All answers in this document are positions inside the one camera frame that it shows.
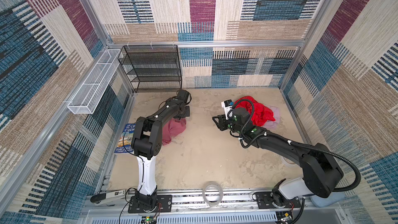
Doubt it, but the treehouse storey book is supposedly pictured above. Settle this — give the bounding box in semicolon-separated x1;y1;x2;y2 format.
114;123;136;154

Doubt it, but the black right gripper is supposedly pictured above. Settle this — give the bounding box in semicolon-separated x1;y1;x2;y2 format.
212;113;244;134

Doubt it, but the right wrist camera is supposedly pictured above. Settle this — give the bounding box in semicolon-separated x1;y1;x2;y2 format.
221;100;234;119

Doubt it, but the lavender cloth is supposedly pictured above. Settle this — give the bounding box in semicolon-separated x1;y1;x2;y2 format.
262;105;281;130

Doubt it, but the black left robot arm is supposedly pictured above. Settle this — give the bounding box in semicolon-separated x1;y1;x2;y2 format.
129;89;191;213

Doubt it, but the black wire shelf rack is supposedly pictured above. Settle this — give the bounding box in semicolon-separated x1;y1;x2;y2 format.
119;45;182;93

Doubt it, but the green circuit board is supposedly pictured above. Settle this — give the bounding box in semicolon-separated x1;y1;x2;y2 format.
140;216;157;224

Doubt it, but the white wire mesh basket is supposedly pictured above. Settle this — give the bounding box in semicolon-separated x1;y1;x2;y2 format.
67;49;121;115

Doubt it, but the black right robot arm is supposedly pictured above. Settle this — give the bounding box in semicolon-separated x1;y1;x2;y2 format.
212;108;344;207

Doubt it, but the small right circuit board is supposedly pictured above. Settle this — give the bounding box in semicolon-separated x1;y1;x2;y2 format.
275;211;294;224

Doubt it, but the pink ribbed cloth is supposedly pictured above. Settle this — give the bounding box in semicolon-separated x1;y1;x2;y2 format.
162;118;186;146

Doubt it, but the clear tape roll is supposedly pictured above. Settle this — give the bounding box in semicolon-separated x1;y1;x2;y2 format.
202;181;224;208

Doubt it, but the red cloth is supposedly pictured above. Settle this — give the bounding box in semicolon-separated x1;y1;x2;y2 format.
234;96;276;126

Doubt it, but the white masking tape roll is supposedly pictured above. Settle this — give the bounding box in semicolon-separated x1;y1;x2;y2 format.
280;156;297;168

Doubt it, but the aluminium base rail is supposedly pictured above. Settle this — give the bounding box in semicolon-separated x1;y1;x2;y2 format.
78;185;354;224

